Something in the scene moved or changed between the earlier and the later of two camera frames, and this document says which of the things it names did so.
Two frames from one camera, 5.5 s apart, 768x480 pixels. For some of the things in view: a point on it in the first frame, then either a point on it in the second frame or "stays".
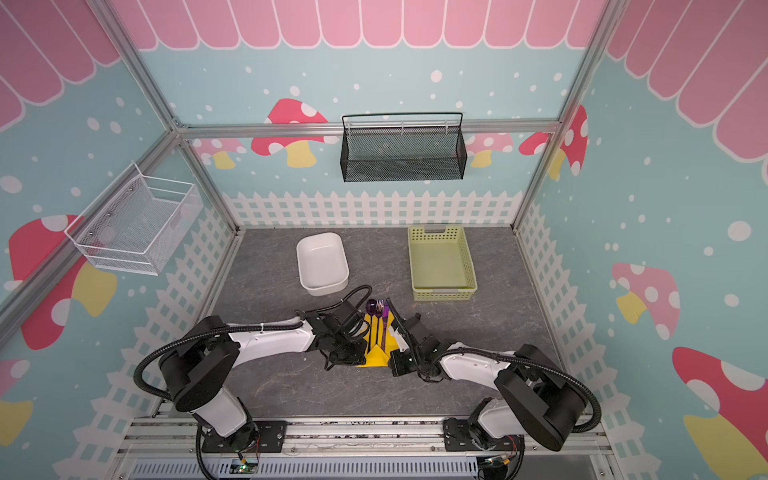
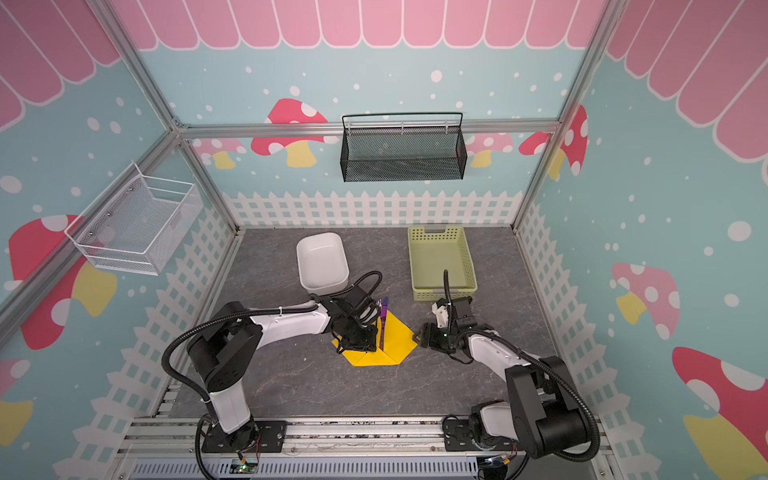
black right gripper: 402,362 -> 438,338
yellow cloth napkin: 380,343 stays
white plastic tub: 323,268 stays
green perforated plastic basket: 441,264 stays
